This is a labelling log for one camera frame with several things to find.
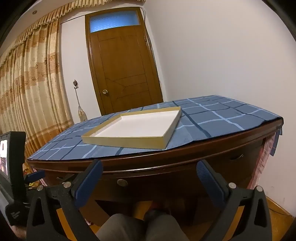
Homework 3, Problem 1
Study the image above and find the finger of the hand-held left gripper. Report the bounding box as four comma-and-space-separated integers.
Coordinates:
24, 170, 45, 184

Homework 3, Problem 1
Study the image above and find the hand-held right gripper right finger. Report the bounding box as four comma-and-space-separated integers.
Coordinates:
196, 159, 273, 241

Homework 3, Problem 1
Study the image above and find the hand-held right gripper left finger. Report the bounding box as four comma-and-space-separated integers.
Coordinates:
26, 159, 109, 241

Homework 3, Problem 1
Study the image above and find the shallow cardboard tray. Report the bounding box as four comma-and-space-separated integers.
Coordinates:
81, 107, 182, 150

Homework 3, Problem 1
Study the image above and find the dark wooden desk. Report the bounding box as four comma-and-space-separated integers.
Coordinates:
26, 118, 284, 226

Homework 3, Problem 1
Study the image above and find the person's left leg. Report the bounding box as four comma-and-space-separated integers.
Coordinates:
95, 213, 147, 241

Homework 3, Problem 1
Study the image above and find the person's leg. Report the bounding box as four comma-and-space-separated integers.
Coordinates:
144, 214, 189, 241
95, 213, 147, 241

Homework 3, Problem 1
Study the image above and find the pink striped cloth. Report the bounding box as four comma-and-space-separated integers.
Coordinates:
248, 132, 281, 191

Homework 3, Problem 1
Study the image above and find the person's right leg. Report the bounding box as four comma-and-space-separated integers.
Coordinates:
144, 214, 189, 241

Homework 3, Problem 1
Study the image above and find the blue plaid tablecloth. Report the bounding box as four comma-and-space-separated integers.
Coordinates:
27, 95, 284, 161

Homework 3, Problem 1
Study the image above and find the beige patterned curtain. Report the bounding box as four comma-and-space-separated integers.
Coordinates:
0, 0, 147, 163

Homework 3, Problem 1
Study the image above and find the beige curtain tassel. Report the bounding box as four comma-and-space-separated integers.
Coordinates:
74, 88, 88, 122

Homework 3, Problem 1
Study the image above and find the brown wooden door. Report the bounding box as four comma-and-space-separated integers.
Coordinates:
84, 6, 164, 116

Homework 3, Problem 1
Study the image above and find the blue frosted transom window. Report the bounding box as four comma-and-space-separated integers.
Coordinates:
89, 10, 141, 33

